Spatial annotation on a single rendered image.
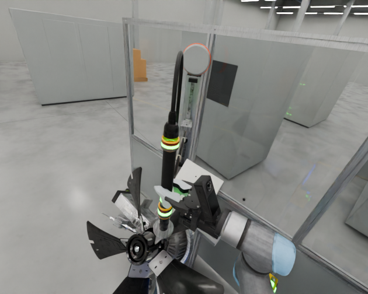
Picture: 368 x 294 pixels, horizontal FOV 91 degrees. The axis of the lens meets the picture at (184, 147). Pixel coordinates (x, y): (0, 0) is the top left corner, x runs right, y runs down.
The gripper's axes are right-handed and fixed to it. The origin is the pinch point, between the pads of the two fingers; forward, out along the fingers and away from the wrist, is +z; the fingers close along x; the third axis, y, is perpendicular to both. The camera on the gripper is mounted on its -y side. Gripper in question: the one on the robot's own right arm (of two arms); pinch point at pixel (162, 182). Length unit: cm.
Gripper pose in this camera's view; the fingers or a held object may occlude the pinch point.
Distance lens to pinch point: 53.7
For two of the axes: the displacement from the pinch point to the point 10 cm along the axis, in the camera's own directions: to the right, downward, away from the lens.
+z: -8.4, -3.6, 4.0
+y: -1.0, 8.4, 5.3
